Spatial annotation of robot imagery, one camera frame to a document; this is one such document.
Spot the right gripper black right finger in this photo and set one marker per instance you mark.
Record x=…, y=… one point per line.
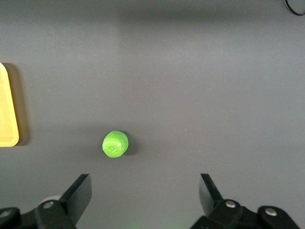
x=209, y=195

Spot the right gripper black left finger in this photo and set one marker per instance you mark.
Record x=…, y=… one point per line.
x=76, y=198

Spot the green apple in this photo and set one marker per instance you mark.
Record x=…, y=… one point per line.
x=115, y=144

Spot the yellow plastic tray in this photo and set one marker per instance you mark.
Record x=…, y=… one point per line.
x=7, y=114

